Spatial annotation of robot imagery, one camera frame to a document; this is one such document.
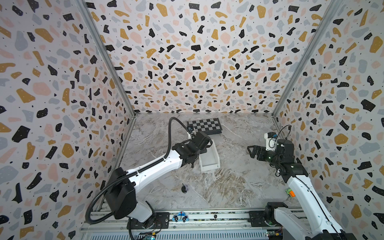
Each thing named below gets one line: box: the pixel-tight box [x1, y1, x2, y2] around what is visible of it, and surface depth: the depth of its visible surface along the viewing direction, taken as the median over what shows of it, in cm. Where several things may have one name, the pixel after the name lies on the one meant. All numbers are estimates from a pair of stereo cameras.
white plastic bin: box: [199, 139, 221, 172], surface depth 92 cm
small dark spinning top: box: [181, 183, 189, 194], surface depth 82 cm
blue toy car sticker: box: [172, 211, 190, 223], surface depth 75 cm
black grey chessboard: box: [187, 118, 223, 135], surface depth 112 cm
